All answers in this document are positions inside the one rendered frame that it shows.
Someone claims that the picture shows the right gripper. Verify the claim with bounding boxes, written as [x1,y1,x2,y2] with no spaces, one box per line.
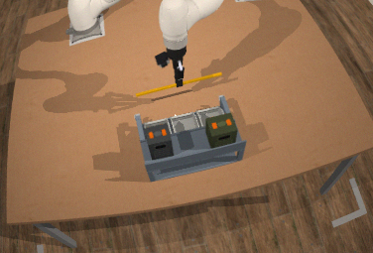
[167,46,187,87]

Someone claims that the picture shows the dark green case with orange latches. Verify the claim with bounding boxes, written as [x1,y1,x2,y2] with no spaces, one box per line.
[205,112,237,149]

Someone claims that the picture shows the grey rectangular rack frame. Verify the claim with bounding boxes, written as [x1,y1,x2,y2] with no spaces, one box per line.
[134,113,247,182]

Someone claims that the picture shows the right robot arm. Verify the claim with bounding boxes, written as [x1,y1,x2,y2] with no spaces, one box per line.
[66,0,223,67]

